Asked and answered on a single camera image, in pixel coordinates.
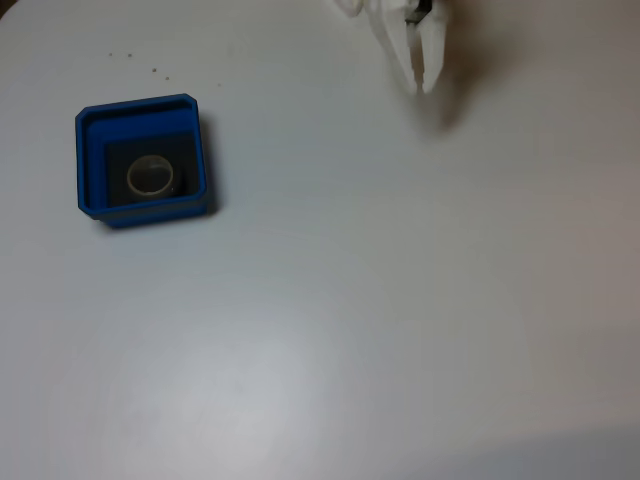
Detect black tape roll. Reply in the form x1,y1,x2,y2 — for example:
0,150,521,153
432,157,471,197
122,152,189,200

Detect blue plastic box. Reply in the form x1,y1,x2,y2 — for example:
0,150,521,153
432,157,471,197
74,92,209,230

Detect black square pad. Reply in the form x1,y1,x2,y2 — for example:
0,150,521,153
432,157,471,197
103,130,197,207

